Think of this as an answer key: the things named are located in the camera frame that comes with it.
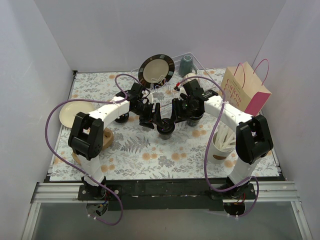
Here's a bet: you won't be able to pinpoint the black cup lid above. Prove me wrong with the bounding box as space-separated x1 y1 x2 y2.
157 118 175 135

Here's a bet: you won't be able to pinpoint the dark translucent takeout cup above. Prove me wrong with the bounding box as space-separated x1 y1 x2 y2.
159 133 172 140

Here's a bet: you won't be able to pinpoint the black plastic lid stack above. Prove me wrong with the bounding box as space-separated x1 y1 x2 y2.
114 113 130 124

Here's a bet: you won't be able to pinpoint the brown cardboard cup carrier stack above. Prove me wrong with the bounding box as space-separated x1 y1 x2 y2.
71 127 114 166

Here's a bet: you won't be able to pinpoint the paper bag pink handles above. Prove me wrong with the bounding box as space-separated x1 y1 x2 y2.
219 62 272 116

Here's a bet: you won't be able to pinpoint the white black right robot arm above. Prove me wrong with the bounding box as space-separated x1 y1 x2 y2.
170 77 274 199

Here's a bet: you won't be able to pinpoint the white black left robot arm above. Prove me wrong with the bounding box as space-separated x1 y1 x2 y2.
68 83 170 200

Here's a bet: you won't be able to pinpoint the patterned ceramic bowl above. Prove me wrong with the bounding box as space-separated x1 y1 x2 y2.
184 72 199 81

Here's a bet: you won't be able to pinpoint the grey green mug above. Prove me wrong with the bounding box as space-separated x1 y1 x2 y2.
178 54 197 77

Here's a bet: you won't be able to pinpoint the dark rimmed plate in rack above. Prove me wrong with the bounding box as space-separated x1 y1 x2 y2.
138 54 175 89

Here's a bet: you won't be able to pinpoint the floral tablecloth mat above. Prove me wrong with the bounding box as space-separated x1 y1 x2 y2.
49 72 281 182

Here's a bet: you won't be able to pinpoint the white cup with stirrers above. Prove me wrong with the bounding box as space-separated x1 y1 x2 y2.
207 122 236 164

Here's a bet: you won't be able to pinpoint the cream plate on table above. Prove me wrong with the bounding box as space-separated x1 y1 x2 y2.
59 101 95 128

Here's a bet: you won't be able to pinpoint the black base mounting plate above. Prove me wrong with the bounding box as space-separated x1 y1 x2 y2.
77 178 257 211

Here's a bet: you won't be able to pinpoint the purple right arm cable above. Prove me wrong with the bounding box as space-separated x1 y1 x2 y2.
174 76 260 218

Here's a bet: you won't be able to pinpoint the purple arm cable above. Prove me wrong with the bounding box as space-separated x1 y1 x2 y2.
44 74 156 226
174 76 260 218

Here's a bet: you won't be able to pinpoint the white wire dish rack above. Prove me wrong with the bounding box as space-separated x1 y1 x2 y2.
130 52 222 118

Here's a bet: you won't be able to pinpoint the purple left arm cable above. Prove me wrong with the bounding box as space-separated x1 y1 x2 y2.
44 74 156 226

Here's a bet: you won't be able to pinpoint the aluminium frame rail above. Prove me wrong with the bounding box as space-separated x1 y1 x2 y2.
22 179 313 240

